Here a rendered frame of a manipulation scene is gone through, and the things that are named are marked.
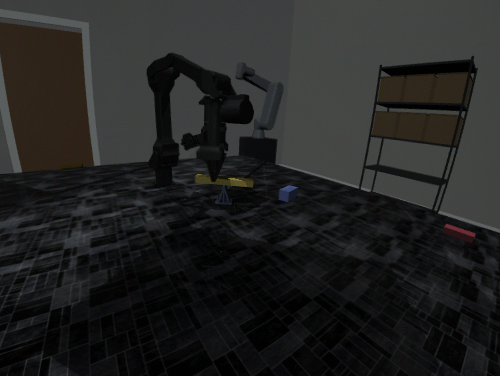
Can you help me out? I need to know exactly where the yellow bar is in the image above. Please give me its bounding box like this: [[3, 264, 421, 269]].
[[195, 174, 253, 188]]

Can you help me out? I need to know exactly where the red rectangular bar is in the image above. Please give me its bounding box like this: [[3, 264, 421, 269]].
[[442, 224, 476, 243]]

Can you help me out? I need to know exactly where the small blue block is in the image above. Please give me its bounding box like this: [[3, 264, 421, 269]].
[[279, 185, 299, 202]]

